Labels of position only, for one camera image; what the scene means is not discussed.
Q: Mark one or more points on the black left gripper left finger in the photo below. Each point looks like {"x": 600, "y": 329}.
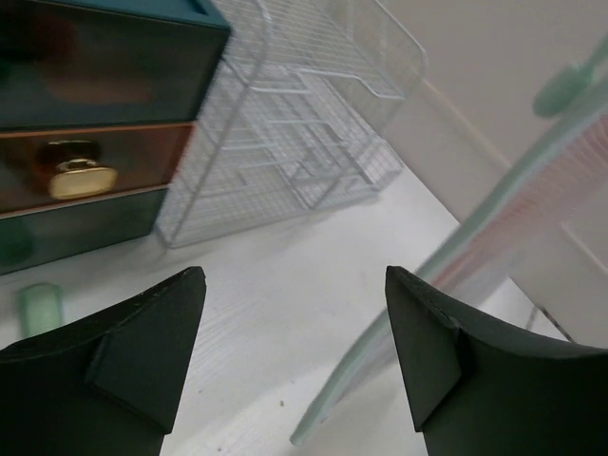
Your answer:
{"x": 107, "y": 384}

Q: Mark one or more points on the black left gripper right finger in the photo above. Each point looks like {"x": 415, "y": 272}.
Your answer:
{"x": 477, "y": 385}

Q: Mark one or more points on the white wire mesh file tray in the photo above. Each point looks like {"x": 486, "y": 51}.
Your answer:
{"x": 295, "y": 120}

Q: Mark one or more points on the clear mesh zipper pouch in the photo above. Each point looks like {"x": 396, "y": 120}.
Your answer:
{"x": 556, "y": 174}

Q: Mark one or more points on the teal desktop drawer cabinet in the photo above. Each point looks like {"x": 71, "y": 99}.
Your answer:
{"x": 99, "y": 101}

